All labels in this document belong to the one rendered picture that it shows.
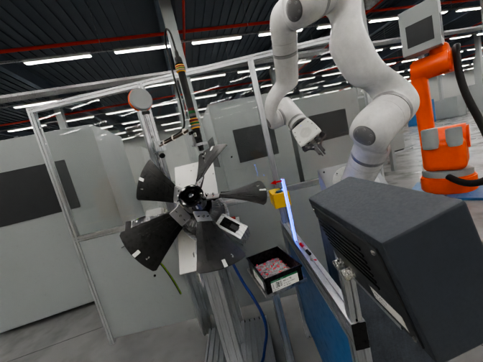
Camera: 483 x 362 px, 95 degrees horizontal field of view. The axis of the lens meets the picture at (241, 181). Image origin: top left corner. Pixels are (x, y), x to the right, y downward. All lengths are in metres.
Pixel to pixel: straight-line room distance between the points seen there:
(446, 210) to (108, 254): 2.14
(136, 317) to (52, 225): 1.48
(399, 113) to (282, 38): 0.44
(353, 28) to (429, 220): 0.57
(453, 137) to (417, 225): 4.02
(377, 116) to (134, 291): 2.13
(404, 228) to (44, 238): 3.28
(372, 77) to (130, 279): 2.12
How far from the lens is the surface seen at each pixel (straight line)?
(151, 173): 1.25
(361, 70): 0.76
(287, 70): 0.94
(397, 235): 0.32
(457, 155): 4.40
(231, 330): 1.53
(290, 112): 1.03
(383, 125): 0.73
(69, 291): 3.47
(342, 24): 0.79
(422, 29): 4.55
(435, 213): 0.34
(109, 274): 2.30
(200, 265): 0.93
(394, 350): 1.32
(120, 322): 2.50
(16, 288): 3.65
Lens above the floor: 1.37
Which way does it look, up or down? 8 degrees down
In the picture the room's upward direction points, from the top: 13 degrees counter-clockwise
